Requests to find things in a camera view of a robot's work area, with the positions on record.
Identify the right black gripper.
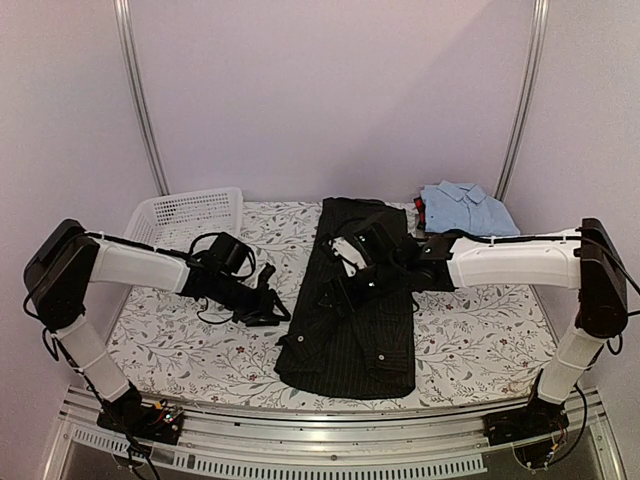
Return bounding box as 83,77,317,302
311,258,406,318

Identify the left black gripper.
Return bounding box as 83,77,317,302
212,273,291,327

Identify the black pinstriped long sleeve shirt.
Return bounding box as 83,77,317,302
274,198,415,400

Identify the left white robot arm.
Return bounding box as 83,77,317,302
22,219,291,434

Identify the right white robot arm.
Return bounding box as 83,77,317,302
319,217,637,436

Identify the red black plaid folded shirt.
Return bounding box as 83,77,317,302
413,196,426,232

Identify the white plastic basket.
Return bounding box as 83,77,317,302
124,187,244,251

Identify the floral patterned table mat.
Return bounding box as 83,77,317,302
107,202,556,412

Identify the light blue folded shirt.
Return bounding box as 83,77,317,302
420,180,520,236

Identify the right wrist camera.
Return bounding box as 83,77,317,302
320,237,370,278

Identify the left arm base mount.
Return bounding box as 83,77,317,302
97,396,184,446

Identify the aluminium front rail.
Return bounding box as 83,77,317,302
43,387,630,479

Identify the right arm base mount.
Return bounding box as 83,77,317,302
482,398,569,446

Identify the left aluminium frame post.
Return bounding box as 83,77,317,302
113,0,170,196

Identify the aluminium frame post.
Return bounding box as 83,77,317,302
494,0,550,202
113,0,170,196

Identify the right aluminium frame post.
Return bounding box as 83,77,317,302
494,0,550,202

